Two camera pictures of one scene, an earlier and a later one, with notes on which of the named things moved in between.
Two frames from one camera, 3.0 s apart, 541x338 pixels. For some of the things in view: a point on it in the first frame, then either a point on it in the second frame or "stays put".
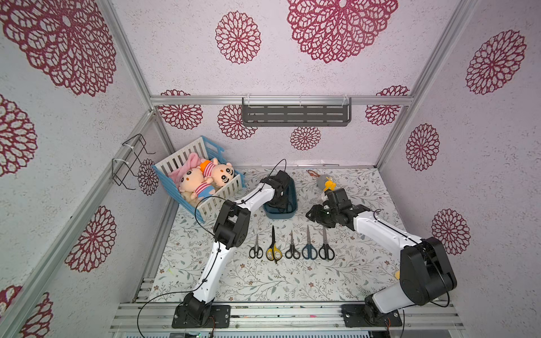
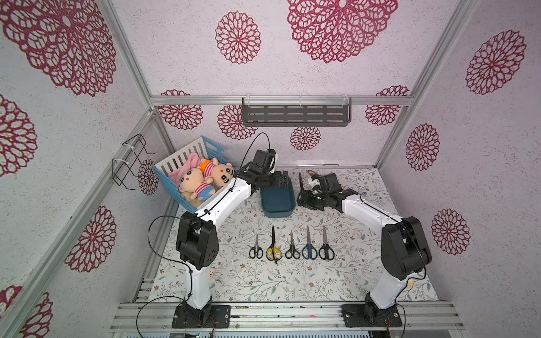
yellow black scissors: [272, 253] stays put
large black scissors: [326, 251] stays put
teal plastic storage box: [272, 212] stays put
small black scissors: [256, 250] stays put
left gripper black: [284, 202] -> [277, 182]
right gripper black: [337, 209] -> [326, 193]
